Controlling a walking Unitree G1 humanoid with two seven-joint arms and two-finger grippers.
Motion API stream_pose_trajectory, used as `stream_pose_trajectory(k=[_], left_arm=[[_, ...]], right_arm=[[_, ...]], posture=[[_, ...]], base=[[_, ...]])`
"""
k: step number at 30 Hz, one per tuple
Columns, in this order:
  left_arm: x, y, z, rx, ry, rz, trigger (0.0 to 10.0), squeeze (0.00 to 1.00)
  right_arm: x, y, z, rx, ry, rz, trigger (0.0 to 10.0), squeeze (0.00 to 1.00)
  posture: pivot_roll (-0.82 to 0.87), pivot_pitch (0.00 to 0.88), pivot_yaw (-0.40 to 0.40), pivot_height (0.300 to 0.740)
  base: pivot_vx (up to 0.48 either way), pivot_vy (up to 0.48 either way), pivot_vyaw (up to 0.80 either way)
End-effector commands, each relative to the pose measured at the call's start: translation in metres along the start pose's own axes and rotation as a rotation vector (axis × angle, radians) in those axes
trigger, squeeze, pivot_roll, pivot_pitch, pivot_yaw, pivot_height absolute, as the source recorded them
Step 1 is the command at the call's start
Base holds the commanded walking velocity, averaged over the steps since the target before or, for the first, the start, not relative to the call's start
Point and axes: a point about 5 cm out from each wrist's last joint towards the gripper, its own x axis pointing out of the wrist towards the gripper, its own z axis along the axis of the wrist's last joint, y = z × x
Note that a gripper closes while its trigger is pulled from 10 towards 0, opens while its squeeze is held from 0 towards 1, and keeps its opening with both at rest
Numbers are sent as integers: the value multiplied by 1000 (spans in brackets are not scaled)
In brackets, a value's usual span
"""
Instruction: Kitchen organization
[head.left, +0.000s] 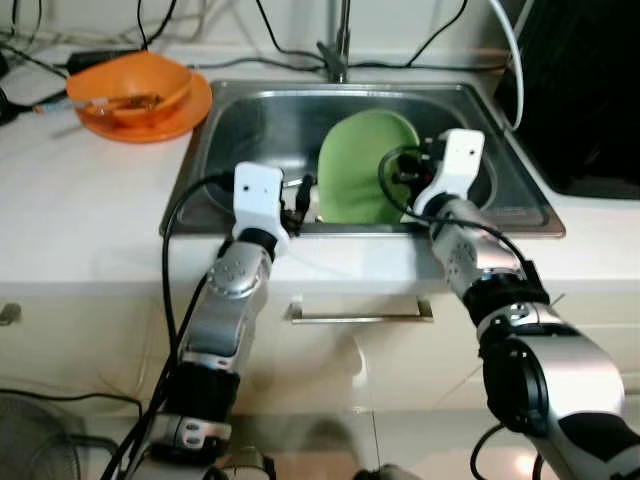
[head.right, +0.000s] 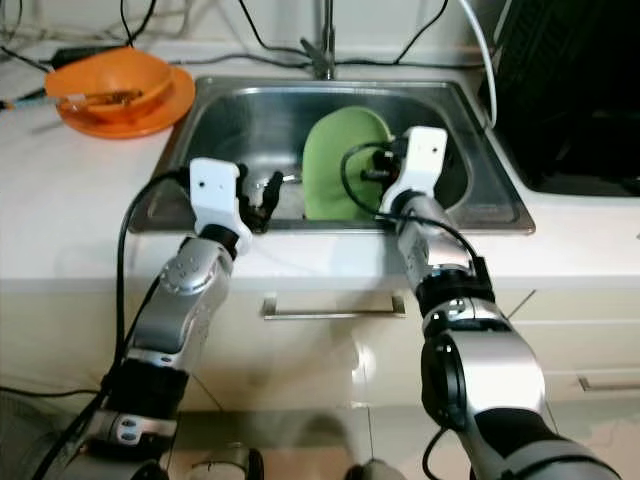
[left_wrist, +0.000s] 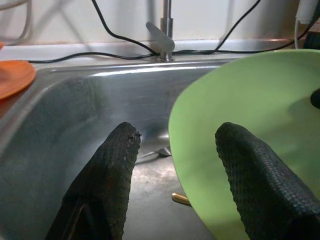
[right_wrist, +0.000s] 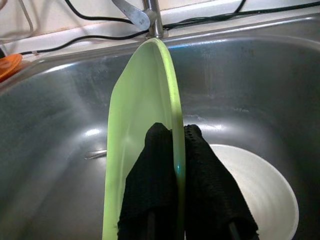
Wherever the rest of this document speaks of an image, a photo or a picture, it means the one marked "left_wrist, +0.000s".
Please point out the silver fork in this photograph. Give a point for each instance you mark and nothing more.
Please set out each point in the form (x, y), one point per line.
(162, 151)

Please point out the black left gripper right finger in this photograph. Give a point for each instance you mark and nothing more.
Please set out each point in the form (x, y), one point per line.
(262, 187)

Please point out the stainless steel sink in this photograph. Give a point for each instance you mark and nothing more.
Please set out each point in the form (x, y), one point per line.
(75, 105)

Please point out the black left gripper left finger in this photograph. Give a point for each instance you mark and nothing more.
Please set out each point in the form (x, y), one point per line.
(105, 180)

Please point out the light green plate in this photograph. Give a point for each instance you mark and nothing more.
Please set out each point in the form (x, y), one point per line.
(225, 95)

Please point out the gold spoon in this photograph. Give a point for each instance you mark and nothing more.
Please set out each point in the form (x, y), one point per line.
(180, 198)

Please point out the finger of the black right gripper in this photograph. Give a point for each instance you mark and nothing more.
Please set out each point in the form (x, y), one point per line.
(316, 100)

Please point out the steel sink faucet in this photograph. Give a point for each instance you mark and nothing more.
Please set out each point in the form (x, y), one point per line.
(166, 27)

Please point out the orange plate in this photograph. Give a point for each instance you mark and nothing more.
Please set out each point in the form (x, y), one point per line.
(15, 77)

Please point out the white plug adapter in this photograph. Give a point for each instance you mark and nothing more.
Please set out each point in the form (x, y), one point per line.
(306, 10)

